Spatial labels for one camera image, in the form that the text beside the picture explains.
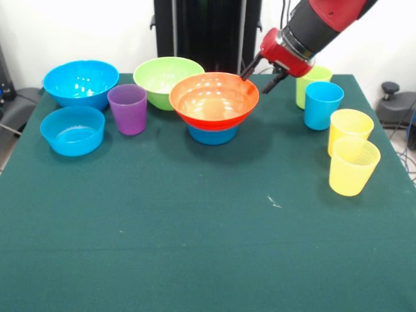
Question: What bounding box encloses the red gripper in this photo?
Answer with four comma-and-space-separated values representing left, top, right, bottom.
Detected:
240, 27, 317, 95

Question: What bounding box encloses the orange bowl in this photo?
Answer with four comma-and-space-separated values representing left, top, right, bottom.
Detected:
168, 71, 261, 132

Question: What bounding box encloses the small blue bowl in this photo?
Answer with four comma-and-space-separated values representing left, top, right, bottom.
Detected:
39, 105, 106, 157
187, 125, 240, 146

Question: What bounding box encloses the purple cup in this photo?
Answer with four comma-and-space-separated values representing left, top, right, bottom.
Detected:
107, 83, 148, 136

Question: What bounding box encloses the green cup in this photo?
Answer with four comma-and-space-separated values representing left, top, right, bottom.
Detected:
295, 64, 333, 110

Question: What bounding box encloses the blue cup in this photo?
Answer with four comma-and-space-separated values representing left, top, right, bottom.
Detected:
304, 81, 345, 131

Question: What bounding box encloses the yellow cup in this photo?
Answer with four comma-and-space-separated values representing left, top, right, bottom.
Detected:
328, 136, 382, 198
327, 109, 375, 157

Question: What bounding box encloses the green bowl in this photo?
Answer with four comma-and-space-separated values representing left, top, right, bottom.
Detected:
133, 56, 206, 112

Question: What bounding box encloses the black stand base with knob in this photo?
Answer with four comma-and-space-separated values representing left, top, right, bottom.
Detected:
376, 81, 416, 131

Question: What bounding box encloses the dark green tablecloth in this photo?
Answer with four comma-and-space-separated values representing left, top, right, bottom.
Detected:
0, 73, 416, 312

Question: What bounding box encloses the large blue bowl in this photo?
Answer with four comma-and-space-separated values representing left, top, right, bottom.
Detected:
42, 59, 120, 111

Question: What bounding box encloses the black device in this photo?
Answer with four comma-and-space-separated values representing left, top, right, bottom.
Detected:
0, 45, 16, 102

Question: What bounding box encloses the black wall cable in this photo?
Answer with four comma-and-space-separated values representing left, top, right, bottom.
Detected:
279, 0, 295, 29

